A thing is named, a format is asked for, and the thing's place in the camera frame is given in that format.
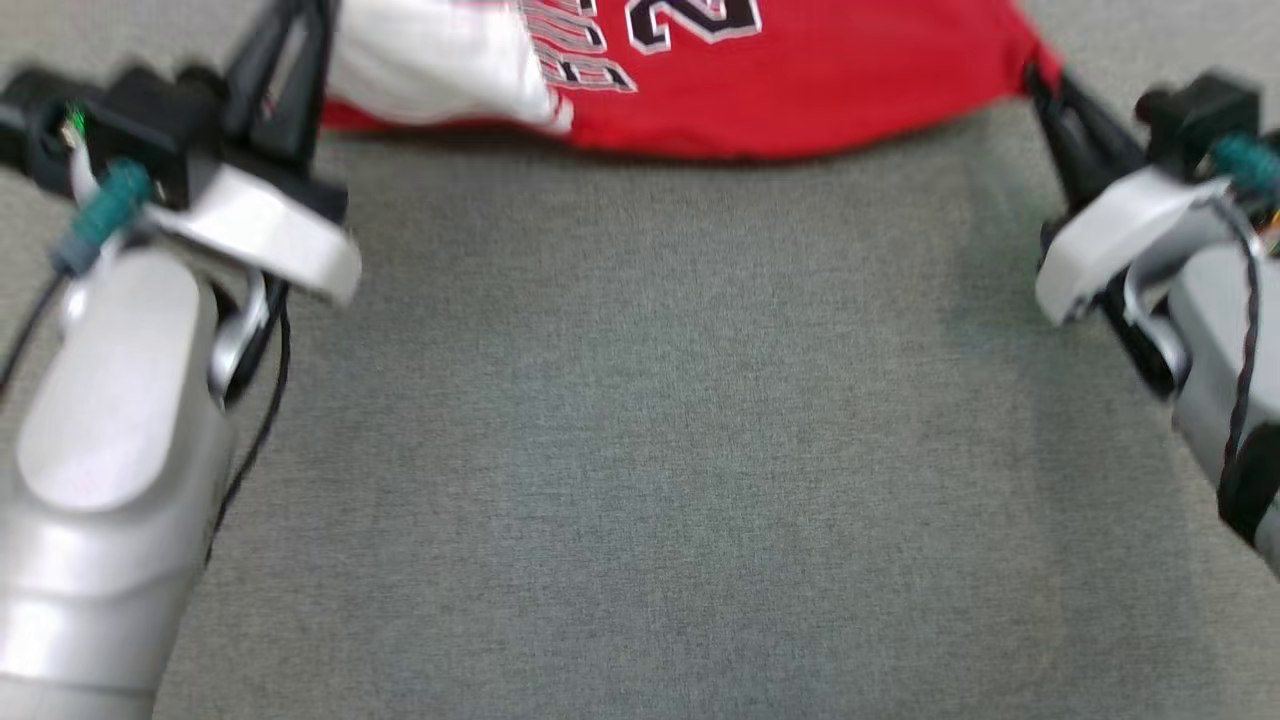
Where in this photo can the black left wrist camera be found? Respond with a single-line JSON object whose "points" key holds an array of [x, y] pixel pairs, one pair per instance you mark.
{"points": [[150, 120]]}

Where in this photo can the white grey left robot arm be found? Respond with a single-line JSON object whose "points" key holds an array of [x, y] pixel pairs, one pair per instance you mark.
{"points": [[110, 450]]}

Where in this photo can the grey fabric sofa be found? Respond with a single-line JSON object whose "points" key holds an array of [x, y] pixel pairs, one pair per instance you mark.
{"points": [[650, 450]]}

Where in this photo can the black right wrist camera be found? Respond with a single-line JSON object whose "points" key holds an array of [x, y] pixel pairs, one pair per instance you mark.
{"points": [[1200, 120]]}

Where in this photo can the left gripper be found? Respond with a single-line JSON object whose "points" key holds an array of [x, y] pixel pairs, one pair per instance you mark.
{"points": [[270, 235]]}

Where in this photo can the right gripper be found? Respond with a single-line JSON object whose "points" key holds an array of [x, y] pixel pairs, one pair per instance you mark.
{"points": [[1110, 235]]}

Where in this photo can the red white-trimmed jersey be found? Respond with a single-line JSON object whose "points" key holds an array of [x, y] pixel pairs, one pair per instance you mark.
{"points": [[800, 70]]}

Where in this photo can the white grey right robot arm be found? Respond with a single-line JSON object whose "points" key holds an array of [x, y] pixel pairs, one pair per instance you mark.
{"points": [[1210, 350]]}

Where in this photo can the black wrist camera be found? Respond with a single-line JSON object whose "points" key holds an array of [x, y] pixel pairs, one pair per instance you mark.
{"points": [[1200, 120], [150, 120]]}

